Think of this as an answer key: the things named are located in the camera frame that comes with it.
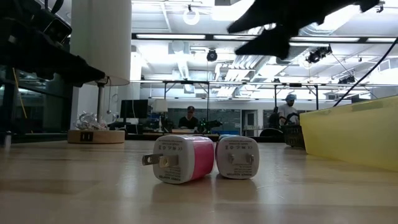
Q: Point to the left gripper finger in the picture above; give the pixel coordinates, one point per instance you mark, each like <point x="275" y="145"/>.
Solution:
<point x="59" y="59"/>
<point x="90" y="76"/>

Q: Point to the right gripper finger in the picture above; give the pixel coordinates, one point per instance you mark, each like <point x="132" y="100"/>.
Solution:
<point x="255" y="20"/>
<point x="273" y="45"/>

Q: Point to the teal plug adapter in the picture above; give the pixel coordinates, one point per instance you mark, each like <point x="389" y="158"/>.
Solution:
<point x="224" y="136"/>

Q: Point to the purple white plug adapter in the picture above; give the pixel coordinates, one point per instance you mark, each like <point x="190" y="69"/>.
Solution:
<point x="237" y="157"/>

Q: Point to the pink white plug adapter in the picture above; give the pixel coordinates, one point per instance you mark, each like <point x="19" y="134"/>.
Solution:
<point x="186" y="158"/>

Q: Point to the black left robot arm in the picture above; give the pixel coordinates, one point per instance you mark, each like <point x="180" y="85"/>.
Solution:
<point x="6" y="46"/>

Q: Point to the background black robot arm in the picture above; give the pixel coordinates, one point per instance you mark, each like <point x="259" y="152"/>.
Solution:
<point x="213" y="124"/>

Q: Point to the black office chair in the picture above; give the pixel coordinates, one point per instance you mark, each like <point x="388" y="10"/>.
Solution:
<point x="270" y="132"/>

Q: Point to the white shade wooden base lamp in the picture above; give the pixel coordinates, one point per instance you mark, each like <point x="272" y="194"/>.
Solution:
<point x="102" y="37"/>

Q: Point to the crumpled clear plastic wrap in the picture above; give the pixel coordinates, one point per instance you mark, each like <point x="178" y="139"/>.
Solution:
<point x="90" y="123"/>

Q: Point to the black computer monitor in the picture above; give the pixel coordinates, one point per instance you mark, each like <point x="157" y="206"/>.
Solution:
<point x="133" y="109"/>

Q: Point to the person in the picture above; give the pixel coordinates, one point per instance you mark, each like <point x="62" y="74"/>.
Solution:
<point x="188" y="121"/>
<point x="287" y="110"/>

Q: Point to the small white shade lamp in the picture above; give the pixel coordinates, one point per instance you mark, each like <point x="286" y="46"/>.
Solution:
<point x="160" y="105"/>

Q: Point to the black mesh basket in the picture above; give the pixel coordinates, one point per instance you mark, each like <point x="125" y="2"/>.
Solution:
<point x="293" y="137"/>

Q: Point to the yellow translucent plastic tray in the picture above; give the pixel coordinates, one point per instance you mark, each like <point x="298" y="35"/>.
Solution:
<point x="351" y="137"/>

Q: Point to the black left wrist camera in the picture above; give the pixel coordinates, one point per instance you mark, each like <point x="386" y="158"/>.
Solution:
<point x="57" y="29"/>

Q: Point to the black overhead mounted camera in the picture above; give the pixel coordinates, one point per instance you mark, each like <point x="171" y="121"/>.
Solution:
<point x="315" y="56"/>

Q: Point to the black metal stand frame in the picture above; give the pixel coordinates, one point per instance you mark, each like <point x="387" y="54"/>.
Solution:
<point x="295" y="84"/>
<point x="186" y="82"/>

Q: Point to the black ceiling dome camera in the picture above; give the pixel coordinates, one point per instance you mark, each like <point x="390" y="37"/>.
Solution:
<point x="212" y="55"/>

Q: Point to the black aluminium table frame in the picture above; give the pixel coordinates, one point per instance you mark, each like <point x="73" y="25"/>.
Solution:
<point x="37" y="137"/>

